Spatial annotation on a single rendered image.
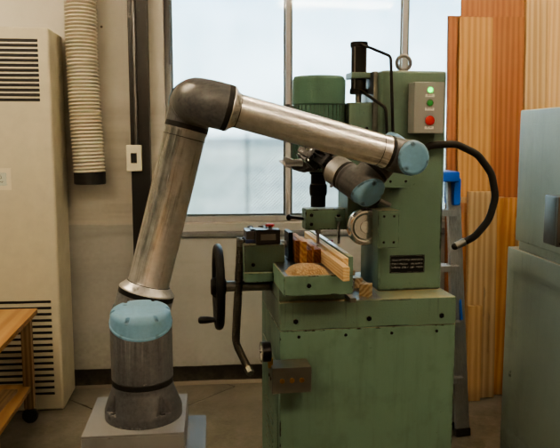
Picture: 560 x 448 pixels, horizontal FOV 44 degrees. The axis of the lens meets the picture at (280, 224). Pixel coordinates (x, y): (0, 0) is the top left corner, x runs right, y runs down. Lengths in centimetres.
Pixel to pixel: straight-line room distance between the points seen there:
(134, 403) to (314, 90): 112
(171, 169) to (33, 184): 165
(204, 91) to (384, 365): 108
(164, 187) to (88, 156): 166
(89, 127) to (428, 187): 176
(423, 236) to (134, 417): 113
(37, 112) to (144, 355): 190
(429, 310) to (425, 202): 36
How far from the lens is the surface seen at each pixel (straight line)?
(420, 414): 237
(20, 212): 341
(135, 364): 169
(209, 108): 168
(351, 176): 194
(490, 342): 366
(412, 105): 225
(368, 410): 231
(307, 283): 205
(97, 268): 368
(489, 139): 370
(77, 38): 348
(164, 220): 181
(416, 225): 232
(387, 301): 222
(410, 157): 182
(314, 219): 230
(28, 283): 345
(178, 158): 180
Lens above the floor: 131
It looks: 7 degrees down
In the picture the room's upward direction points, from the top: straight up
